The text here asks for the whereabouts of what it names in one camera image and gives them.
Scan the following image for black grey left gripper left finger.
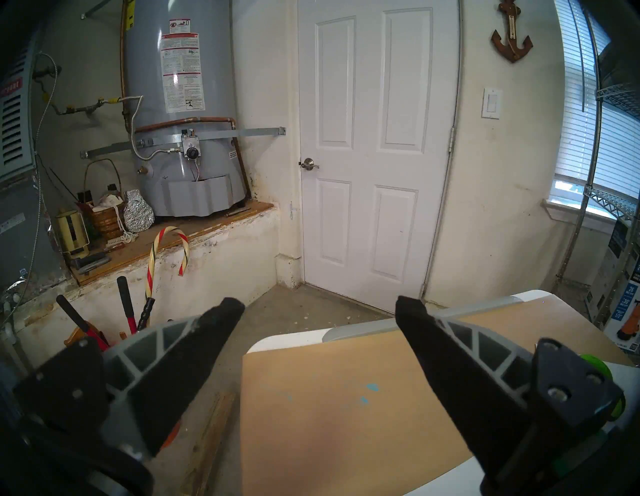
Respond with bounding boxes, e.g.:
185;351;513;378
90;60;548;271
12;297;246;458

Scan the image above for black grey left gripper right finger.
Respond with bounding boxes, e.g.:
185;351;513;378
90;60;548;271
395;296;627;496

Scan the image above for grey can of green paint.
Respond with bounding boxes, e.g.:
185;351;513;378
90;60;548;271
577;353;628;436

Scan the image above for wooden stick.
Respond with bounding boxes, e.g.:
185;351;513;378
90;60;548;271
180;392;237;496

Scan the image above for striped candy cane decoration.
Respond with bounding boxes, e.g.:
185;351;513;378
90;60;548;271
145;226;191;303

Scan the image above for dark flat tool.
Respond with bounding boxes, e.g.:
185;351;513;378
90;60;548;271
69;251;112;275

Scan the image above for white folding table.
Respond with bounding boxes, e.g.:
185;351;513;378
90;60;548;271
245;289;553;496

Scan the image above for brown cardboard sheet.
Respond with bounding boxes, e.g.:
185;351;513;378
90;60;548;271
240;295;621;496

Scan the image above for wooden ledge board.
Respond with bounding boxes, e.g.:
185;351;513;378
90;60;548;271
67;200;276;287

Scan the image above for yellow lantern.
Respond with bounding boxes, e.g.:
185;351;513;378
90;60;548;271
55;210;91;260

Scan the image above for foil wrapped object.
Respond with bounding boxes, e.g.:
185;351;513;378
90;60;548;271
122;189;156;234

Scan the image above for utility pump box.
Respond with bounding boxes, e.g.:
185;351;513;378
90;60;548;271
585;217;640;356

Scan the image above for white panel door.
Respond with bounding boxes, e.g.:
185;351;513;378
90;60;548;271
297;0;461;316

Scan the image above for copper pipe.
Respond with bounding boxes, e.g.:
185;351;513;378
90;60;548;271
134;117;252;201

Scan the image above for gas pipe with yellow valve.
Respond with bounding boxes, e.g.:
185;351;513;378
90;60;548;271
55;96;123;117

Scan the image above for white window blinds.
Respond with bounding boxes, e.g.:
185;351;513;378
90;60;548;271
552;0;640;201

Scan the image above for grey bryant furnace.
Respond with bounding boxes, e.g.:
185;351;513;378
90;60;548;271
0;30;68;296

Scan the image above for grey water heater tank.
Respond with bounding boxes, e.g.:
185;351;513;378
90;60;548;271
122;0;251;218

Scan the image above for folded green cushion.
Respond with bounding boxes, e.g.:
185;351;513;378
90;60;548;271
595;30;640;101

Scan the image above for red handled tool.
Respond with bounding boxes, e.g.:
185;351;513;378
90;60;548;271
116;276;138;336

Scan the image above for black handled tool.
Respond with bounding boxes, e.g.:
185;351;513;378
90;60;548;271
56;295;110;352

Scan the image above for wicker basket with handle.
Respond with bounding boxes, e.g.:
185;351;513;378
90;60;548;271
77;159;128;241

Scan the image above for corrugated metal flex hose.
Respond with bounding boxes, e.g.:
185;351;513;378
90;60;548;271
122;96;181;162

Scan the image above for chrome wire shelf rack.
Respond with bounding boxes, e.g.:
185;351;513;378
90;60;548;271
555;0;640;326

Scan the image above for grey metal strap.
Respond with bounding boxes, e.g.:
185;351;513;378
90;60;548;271
80;126;287;160

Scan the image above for white light switch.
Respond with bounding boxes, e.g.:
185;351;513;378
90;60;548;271
481;88;503;120

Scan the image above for brown anchor wall decoration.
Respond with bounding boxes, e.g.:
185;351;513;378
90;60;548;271
491;0;534;64

